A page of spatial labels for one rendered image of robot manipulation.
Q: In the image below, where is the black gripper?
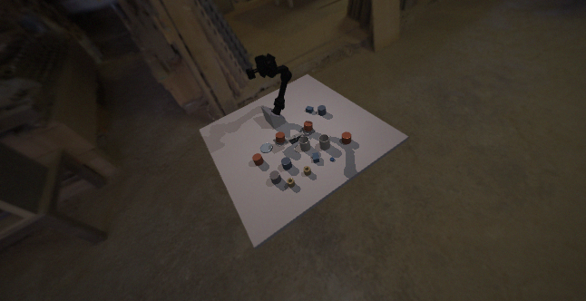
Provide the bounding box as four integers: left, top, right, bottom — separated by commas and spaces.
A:
246, 59, 278, 80

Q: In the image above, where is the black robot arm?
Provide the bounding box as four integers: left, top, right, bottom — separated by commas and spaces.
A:
255, 53, 292, 115

